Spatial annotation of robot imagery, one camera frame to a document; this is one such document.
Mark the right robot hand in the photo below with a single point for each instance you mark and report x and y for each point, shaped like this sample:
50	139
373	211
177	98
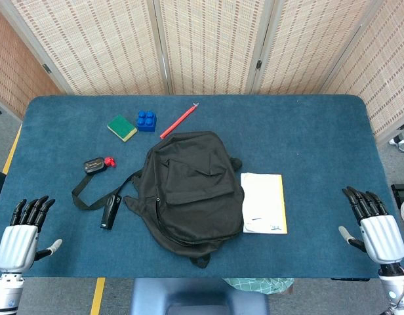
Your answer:
382	236

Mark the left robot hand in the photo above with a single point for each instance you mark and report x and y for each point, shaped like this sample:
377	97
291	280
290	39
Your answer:
16	243

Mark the white and yellow notebook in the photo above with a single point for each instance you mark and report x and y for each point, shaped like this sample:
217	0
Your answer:
264	200

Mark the black backpack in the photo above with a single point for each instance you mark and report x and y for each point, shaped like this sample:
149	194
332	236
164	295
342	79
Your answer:
189	197

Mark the black box on floor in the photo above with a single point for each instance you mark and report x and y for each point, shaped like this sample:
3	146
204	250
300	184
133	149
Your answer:
402	193

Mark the yellow floor tape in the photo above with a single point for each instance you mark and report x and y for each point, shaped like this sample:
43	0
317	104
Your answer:
97	297
12	149

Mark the black red small gadget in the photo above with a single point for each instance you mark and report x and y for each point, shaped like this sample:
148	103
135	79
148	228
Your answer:
95	165

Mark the green checked cloth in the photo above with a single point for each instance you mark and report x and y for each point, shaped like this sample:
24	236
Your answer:
257	285

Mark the green and yellow sponge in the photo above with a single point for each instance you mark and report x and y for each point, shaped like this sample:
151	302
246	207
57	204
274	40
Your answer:
121	127

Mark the woven screen panel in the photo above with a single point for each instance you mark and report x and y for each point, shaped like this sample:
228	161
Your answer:
307	49
15	65
215	46
100	46
385	75

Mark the blue building block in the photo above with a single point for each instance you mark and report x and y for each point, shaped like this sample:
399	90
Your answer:
146	123

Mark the blue padded seat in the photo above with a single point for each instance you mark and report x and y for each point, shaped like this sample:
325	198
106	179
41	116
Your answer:
195	295

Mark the red pen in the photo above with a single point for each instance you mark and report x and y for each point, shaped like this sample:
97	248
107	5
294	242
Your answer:
179	121

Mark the black table bracket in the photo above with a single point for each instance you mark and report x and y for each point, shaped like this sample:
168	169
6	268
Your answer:
349	279

